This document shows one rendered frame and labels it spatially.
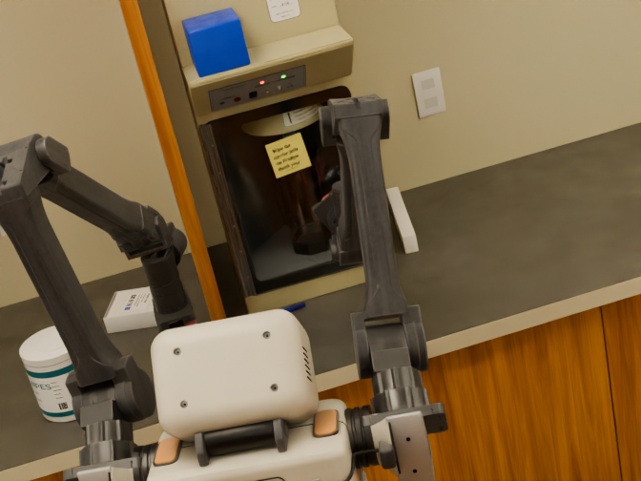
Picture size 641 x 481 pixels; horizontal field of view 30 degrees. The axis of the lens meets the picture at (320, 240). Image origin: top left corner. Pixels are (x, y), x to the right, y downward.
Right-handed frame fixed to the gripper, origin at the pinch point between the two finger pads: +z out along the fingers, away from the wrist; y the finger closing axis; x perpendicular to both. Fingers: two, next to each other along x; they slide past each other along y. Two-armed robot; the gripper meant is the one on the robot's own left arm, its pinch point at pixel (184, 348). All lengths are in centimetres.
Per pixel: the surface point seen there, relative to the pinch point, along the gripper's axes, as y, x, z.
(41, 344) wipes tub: 19.2, 26.7, 0.7
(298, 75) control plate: 27, -35, -36
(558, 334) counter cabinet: 6, -73, 25
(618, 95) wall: 77, -120, 8
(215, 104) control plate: 28.1, -18.2, -33.9
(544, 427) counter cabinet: 6, -67, 46
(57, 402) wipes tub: 13.1, 26.7, 10.7
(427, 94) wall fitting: 76, -72, -6
